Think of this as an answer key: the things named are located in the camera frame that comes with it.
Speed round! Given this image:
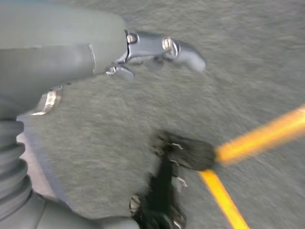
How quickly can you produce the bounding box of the yellow floor tape outline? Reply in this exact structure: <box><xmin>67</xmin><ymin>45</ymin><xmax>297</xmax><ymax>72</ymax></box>
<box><xmin>199</xmin><ymin>104</ymin><xmax>305</xmax><ymax>229</ymax></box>

